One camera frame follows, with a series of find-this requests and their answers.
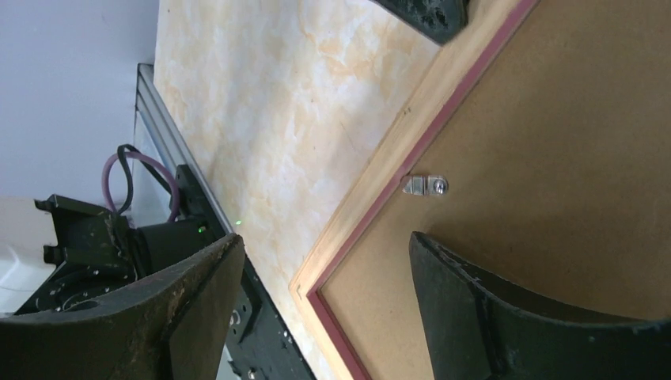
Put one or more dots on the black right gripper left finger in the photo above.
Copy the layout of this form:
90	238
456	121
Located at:
169	325

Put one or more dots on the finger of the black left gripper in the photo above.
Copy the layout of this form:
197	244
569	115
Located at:
438	20

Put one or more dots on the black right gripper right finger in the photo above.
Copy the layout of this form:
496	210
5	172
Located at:
479	325

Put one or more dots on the brown backing board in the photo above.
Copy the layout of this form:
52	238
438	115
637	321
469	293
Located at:
558	164

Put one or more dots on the pink photo frame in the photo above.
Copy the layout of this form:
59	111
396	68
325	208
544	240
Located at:
455	69

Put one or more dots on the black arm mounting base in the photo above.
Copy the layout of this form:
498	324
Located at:
258	344

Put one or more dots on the aluminium front rail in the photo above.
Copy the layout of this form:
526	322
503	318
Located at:
157	136

